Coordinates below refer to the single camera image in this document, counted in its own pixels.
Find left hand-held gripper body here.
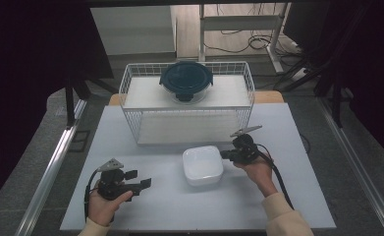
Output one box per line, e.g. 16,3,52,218
95,157,141,202

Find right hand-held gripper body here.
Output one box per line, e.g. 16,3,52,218
230,125,263,164

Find white square container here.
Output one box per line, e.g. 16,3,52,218
182,145,225,188

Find white wire rack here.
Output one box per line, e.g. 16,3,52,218
118,60,256,146

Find round glass container blue lid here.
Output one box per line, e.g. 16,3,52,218
158,60,214,105

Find person's left hand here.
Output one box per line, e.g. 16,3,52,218
87,188,134,227

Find person's right hand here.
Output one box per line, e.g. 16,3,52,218
233,156,279,198

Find black stand legs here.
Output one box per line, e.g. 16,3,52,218
64,77,119,130
313,82,345,129

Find white power strip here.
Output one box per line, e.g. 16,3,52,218
290,67,309,82

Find white cabinet panel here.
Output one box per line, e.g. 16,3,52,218
90,5,178,56

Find dark curtain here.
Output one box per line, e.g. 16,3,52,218
0,0,115,212
323,0,384,158

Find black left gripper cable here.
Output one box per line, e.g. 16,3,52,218
83,167,101,222

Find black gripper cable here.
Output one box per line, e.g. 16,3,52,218
256,143,296,210
83,167,101,222

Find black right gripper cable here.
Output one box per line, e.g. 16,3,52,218
256,143,296,210

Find aluminium rail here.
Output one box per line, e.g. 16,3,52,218
316,96,384,236
14,97,89,236

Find black floor cables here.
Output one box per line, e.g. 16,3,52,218
203,3,301,56

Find white metal desk frame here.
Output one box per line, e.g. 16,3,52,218
197,3,291,74

